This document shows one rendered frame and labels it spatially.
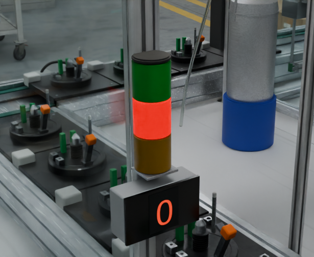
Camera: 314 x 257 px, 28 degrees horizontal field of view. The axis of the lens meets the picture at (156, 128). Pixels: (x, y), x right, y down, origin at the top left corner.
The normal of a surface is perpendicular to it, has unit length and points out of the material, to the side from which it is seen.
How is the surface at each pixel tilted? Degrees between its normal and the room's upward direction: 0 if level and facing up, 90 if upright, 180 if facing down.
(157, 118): 90
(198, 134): 0
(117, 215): 90
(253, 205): 0
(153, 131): 90
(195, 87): 90
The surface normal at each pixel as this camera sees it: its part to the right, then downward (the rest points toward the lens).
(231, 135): -0.71, 0.27
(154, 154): 0.10, 0.37
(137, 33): 0.55, 0.31
